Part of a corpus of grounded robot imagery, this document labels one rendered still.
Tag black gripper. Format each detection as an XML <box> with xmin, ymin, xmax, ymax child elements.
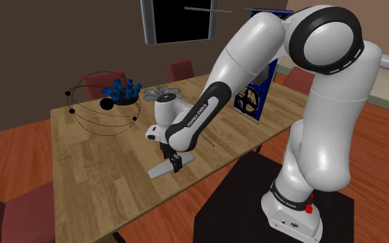
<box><xmin>159</xmin><ymin>141</ymin><xmax>184</xmax><ymax>175</ymax></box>

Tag grey bar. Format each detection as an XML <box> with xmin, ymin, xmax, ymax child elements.
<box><xmin>147</xmin><ymin>153</ymin><xmax>196</xmax><ymax>179</ymax></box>

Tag thin grey rod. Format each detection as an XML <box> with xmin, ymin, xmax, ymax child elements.
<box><xmin>198</xmin><ymin>132</ymin><xmax>216</xmax><ymax>148</ymax></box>

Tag grey flower-shaped dish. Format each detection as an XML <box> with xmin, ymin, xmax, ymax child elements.
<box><xmin>142</xmin><ymin>85</ymin><xmax>184</xmax><ymax>102</ymax></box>

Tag black robot stand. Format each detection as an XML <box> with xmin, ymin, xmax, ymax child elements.
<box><xmin>193</xmin><ymin>152</ymin><xmax>355</xmax><ymax>243</ymax></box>

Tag wooden dining table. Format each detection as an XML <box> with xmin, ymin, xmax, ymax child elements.
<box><xmin>50</xmin><ymin>72</ymin><xmax>312</xmax><ymax>243</ymax></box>

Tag black bowl with blue pieces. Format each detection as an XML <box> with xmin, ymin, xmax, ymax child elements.
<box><xmin>101</xmin><ymin>78</ymin><xmax>143</xmax><ymax>107</ymax></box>

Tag red chair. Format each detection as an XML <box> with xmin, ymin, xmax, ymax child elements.
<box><xmin>167</xmin><ymin>58</ymin><xmax>196</xmax><ymax>84</ymax></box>
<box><xmin>82</xmin><ymin>69</ymin><xmax>128</xmax><ymax>101</ymax></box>
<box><xmin>0</xmin><ymin>181</ymin><xmax>57</xmax><ymax>243</ymax></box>
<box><xmin>281</xmin><ymin>66</ymin><xmax>316</xmax><ymax>97</ymax></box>

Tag blue standing banner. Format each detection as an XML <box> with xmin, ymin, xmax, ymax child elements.
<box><xmin>226</xmin><ymin>8</ymin><xmax>294</xmax><ymax>126</ymax></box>

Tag black wire sphere sculpture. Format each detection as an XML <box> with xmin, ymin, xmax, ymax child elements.
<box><xmin>65</xmin><ymin>70</ymin><xmax>142</xmax><ymax>137</ymax></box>

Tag dark window with grey frame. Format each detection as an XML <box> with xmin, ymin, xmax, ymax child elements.
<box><xmin>140</xmin><ymin>0</ymin><xmax>220</xmax><ymax>46</ymax></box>

